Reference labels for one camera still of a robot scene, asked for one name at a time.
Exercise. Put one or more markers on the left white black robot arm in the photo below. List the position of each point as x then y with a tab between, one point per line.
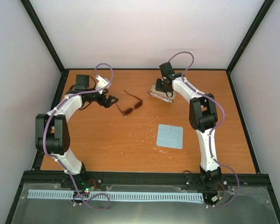
51	129

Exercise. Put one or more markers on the light blue slotted cable duct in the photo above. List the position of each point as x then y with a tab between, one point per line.
120	196

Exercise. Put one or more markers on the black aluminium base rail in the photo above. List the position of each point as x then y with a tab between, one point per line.
102	180

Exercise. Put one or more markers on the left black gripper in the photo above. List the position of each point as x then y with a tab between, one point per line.
106	104

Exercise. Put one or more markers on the flag pattern glasses case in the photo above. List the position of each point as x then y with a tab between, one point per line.
167	97

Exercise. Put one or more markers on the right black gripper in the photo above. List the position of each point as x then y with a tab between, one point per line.
158	87

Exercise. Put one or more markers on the blue cleaning cloth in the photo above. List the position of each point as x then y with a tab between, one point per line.
170	136

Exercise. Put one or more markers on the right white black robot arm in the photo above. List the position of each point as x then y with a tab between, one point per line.
202	118

